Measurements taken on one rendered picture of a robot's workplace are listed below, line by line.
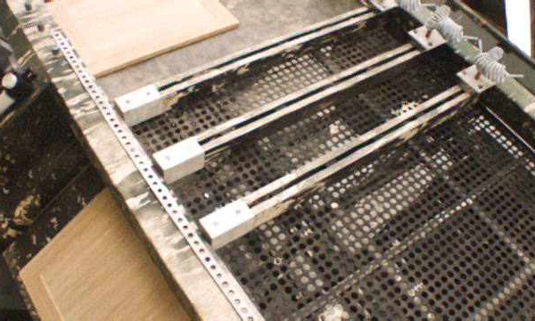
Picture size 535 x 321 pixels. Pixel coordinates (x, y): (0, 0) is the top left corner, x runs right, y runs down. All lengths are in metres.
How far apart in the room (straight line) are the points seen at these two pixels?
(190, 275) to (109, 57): 0.82
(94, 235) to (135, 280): 0.21
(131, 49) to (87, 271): 0.73
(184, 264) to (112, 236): 0.46
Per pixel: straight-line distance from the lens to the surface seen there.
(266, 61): 1.74
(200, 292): 1.25
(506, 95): 1.88
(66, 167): 1.82
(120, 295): 1.64
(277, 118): 1.54
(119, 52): 1.80
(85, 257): 1.74
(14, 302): 1.93
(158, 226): 1.33
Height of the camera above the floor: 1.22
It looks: 3 degrees down
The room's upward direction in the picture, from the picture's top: 48 degrees clockwise
